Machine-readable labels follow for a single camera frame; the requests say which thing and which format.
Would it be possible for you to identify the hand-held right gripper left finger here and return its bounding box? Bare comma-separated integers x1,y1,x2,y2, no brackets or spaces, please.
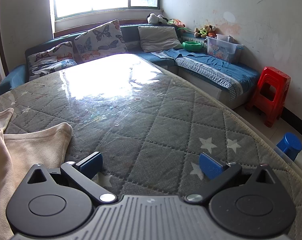
26,152,116,203

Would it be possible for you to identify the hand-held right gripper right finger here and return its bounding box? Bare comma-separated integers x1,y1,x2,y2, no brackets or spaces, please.
185,152,279,203

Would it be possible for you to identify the cream garment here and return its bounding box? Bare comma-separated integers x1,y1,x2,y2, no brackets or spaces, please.
0,107,73,240

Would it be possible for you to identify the blue plastic stool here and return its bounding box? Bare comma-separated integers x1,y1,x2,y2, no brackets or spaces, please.
276,132,302,162

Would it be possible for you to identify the red plastic stool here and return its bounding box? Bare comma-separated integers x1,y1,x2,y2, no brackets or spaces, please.
245,66,291,128

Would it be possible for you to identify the blue patterned sofa blanket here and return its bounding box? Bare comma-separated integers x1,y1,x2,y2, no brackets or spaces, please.
151,47,261,101

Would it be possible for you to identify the butterfly print pillow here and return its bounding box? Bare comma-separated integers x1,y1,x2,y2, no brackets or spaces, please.
27,41,78,78
73,20,128,61

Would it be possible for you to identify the clear plastic storage box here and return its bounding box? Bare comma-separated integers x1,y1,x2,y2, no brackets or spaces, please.
205,33,244,64

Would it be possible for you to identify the green plastic basin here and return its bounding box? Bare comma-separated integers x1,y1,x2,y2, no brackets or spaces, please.
182,41,203,52

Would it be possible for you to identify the brown stuffed bear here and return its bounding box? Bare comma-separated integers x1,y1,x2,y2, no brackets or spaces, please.
193,25,217,39

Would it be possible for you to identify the blue corner sofa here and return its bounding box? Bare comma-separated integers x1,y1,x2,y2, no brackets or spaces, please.
0,24,261,109

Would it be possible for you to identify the grey pillow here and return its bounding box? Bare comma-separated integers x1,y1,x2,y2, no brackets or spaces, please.
138,26,182,53

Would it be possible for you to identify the colourful plush toy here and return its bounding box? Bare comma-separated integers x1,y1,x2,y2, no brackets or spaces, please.
168,18,187,30

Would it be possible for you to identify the panda plush toy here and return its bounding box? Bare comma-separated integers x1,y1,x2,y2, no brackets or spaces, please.
147,13,170,26

